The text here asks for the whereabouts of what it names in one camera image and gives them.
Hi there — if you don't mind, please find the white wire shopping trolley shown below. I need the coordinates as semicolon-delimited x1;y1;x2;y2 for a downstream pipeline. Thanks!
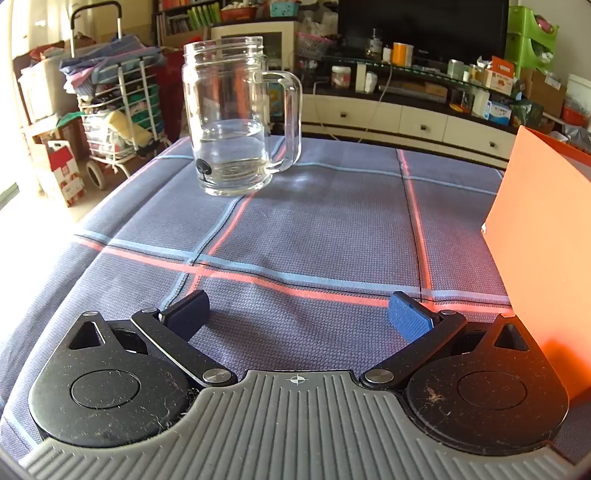
60;2;169;188

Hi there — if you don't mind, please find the white storage bin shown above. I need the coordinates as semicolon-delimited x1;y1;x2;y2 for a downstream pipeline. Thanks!
17;58;70;123

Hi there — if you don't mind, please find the green plastic drawer unit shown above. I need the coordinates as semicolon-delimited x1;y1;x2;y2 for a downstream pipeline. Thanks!
505;6;559;72

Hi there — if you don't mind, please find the red and white carton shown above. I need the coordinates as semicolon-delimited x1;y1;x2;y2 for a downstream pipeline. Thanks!
30;140;87;208

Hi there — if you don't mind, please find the blue plaid tablecloth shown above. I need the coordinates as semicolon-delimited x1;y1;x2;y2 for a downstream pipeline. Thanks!
0;134;573;462

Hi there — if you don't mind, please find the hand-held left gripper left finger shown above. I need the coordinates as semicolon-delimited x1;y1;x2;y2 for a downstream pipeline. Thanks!
68;290;238;388

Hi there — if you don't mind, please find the blue and white packet box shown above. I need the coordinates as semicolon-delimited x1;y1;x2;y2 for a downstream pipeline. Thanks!
487;100;513;126

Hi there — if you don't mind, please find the cream television cabinet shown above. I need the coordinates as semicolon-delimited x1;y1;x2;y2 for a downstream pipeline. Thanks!
300;90;518;169

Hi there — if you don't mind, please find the cream glass-door cabinet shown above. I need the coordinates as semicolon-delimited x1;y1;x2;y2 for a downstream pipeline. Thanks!
211;21;296;123

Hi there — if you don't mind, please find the clear glass handled mug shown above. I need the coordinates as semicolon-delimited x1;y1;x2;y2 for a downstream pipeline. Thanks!
181;36;304;198

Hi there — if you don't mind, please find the orange cardboard box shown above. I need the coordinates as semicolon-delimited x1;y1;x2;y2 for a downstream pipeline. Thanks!
480;124;591;402

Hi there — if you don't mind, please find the black television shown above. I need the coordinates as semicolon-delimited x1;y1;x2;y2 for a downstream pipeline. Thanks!
337;0;510;61

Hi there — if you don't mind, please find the orange and white packet box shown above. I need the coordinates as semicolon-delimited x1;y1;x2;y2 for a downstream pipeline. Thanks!
485;56;517;95

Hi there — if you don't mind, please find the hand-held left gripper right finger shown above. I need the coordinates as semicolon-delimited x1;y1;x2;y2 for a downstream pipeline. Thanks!
360;291;532;391

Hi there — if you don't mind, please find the pink plastic basket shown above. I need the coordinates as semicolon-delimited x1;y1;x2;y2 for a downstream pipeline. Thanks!
295;32;333;61

